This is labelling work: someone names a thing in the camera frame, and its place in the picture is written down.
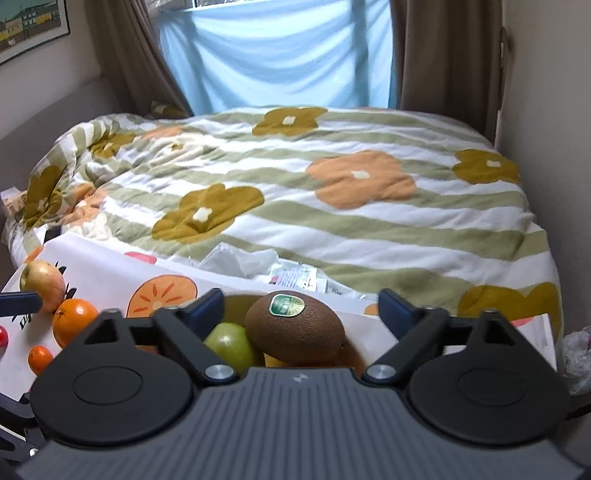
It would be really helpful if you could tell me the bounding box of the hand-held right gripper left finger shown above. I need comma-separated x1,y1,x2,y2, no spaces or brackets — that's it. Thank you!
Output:
83,288,241,387

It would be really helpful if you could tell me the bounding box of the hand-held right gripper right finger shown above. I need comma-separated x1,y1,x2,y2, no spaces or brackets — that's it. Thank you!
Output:
362,288,527,387

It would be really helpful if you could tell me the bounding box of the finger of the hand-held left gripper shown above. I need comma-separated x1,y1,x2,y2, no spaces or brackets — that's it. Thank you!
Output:
0,292,43,317

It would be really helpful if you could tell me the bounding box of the yellow-red apple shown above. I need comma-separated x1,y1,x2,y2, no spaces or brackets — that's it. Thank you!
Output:
19,259,66,315

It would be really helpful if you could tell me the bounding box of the green apple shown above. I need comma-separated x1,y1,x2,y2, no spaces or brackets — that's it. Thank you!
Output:
203,322,263,374

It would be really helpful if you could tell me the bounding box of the cream and yellow plate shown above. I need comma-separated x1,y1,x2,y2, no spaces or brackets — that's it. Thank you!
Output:
221,294,370,370

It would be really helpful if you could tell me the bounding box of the brown kiwi with green sticker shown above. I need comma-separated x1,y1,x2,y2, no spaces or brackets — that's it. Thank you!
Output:
244,291,345,364

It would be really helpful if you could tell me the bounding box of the crumpled clear plastic wrapper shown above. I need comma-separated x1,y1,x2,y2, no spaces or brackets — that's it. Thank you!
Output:
198,244,279,280

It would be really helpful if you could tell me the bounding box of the large orange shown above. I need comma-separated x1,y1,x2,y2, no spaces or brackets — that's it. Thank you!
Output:
52,298,99,349

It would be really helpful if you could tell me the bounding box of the small tangerine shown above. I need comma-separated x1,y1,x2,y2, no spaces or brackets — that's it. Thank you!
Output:
28,346,55,376

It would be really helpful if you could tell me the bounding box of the white persimmon-print cloth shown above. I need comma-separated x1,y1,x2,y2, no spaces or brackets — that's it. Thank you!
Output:
0,233,557,403

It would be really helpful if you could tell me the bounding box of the white printed packet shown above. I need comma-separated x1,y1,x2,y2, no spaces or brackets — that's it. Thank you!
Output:
267,263,319,292

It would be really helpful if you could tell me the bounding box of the patterned box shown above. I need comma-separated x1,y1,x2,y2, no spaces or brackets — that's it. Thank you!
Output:
0,187,25,217

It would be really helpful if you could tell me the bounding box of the crumpled white tissue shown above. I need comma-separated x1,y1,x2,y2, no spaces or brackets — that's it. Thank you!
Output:
82,213,112,241

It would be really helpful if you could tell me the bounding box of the floral striped blanket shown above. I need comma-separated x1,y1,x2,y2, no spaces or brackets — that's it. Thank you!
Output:
4,106,564,343

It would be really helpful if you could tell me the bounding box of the white plastic bag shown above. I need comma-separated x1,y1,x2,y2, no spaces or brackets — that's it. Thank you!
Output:
561,326,591,396

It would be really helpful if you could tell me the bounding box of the brown curtain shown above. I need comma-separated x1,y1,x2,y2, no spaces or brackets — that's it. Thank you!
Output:
83,0,195,119
390,0,505,141

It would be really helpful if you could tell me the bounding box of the light blue window cloth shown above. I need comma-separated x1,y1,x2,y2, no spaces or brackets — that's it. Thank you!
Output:
157,0,399,117

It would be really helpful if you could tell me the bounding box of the framed wall poster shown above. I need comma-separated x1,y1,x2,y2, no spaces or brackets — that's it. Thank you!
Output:
0,0,71,65

